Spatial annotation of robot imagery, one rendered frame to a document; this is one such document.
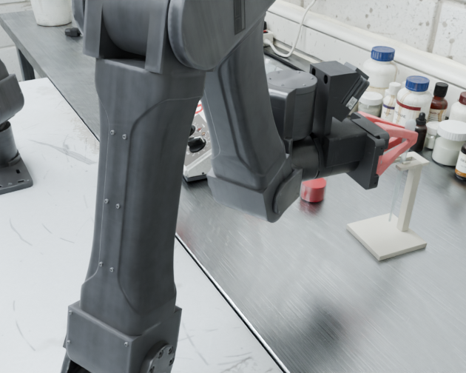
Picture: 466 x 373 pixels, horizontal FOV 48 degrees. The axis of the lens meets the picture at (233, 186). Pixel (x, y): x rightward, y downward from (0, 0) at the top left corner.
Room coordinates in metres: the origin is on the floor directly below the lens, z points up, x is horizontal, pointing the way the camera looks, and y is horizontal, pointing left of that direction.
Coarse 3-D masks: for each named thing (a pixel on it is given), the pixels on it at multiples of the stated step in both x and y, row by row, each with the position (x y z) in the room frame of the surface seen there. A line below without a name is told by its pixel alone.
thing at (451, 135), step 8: (448, 120) 0.87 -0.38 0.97; (440, 128) 0.84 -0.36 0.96; (448, 128) 0.83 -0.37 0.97; (456, 128) 0.83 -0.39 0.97; (464, 128) 0.83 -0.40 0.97; (440, 136) 0.83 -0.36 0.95; (448, 136) 0.82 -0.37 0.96; (456, 136) 0.81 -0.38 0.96; (464, 136) 0.81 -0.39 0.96; (440, 144) 0.83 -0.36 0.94; (448, 144) 0.82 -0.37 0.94; (456, 144) 0.81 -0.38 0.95; (432, 152) 0.84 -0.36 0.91; (440, 152) 0.82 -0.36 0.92; (448, 152) 0.81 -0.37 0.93; (456, 152) 0.81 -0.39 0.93; (440, 160) 0.82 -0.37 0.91; (448, 160) 0.81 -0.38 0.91; (456, 160) 0.81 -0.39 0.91
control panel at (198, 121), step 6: (198, 114) 0.88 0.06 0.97; (198, 120) 0.86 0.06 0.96; (198, 126) 0.84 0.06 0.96; (204, 126) 0.84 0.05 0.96; (198, 132) 0.82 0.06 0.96; (204, 138) 0.80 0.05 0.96; (210, 144) 0.78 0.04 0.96; (186, 150) 0.79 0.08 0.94; (204, 150) 0.77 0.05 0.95; (186, 156) 0.78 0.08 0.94; (192, 156) 0.77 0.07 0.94; (198, 156) 0.76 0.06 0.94; (186, 162) 0.76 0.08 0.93
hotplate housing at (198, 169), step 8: (200, 112) 0.88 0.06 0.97; (208, 152) 0.76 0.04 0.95; (200, 160) 0.76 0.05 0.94; (208, 160) 0.76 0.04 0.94; (184, 168) 0.75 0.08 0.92; (192, 168) 0.75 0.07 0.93; (200, 168) 0.75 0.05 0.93; (208, 168) 0.76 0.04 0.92; (184, 176) 0.76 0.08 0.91; (192, 176) 0.75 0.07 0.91; (200, 176) 0.76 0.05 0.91
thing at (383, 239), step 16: (416, 160) 0.61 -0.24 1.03; (416, 176) 0.61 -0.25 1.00; (400, 208) 0.62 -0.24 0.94; (352, 224) 0.63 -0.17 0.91; (368, 224) 0.63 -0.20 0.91; (384, 224) 0.63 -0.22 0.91; (400, 224) 0.61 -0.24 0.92; (368, 240) 0.59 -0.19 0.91; (384, 240) 0.59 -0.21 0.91; (400, 240) 0.59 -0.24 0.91; (416, 240) 0.59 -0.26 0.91; (384, 256) 0.56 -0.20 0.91
